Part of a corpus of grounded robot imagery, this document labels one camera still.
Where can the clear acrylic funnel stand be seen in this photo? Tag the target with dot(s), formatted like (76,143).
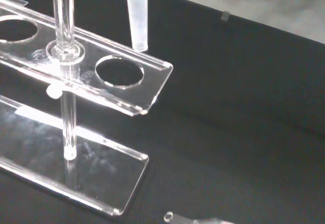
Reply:
(101,173)

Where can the glass weighing funnel with powder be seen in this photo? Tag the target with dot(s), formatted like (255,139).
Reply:
(168,217)

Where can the black bench cloth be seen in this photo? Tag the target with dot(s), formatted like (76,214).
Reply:
(241,107)

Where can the clear cloth clip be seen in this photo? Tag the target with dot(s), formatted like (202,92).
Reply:
(225,15)

